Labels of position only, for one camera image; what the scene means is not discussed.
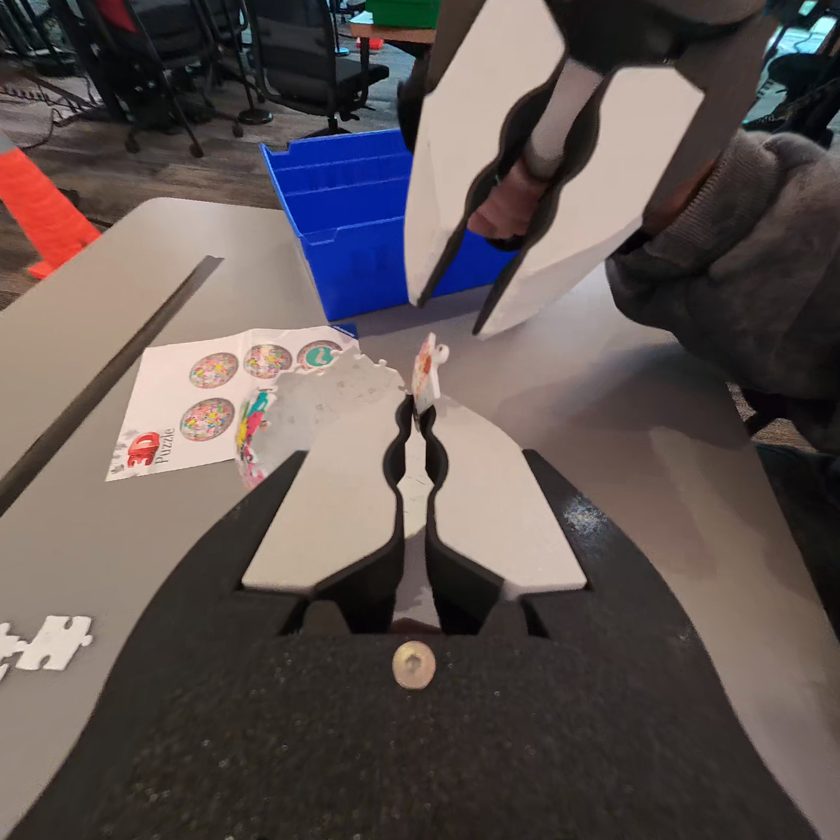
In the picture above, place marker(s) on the orange traffic cone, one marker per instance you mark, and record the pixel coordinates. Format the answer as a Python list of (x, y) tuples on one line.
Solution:
[(46, 210)]

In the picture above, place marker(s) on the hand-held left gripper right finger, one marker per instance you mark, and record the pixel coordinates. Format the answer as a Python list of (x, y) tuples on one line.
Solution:
[(499, 518)]

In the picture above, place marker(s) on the puzzle instruction leaflet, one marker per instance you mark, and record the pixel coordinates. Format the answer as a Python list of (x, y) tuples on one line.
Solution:
[(170, 420)]

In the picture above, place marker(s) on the black office chair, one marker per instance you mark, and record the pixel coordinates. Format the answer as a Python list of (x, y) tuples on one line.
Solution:
[(302, 59)]

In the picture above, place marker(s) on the wooden desk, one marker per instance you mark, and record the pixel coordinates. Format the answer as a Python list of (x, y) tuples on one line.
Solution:
[(394, 33)]

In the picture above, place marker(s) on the red bag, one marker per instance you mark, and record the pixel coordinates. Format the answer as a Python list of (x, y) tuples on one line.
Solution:
[(118, 13)]

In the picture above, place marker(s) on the blue plastic bin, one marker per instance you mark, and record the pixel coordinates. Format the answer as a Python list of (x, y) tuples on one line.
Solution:
[(354, 229)]

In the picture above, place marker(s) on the person's right hand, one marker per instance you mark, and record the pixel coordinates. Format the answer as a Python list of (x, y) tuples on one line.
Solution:
[(508, 203)]

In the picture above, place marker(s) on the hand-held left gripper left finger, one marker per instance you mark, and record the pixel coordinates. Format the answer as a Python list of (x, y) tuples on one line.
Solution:
[(328, 512)]

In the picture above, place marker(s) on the person's right forearm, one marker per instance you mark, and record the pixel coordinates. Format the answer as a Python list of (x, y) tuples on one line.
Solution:
[(741, 262)]

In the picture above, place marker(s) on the black mesh chair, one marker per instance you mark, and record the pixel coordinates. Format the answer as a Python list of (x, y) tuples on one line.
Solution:
[(157, 65)]

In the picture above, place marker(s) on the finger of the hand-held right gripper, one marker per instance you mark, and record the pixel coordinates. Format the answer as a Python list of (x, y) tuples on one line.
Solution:
[(472, 118), (590, 210)]

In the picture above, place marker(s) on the colourful puzzle ball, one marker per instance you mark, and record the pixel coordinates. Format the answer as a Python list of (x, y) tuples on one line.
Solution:
[(315, 413)]

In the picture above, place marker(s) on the green plastic bin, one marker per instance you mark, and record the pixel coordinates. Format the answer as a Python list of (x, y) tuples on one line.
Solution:
[(403, 10)]

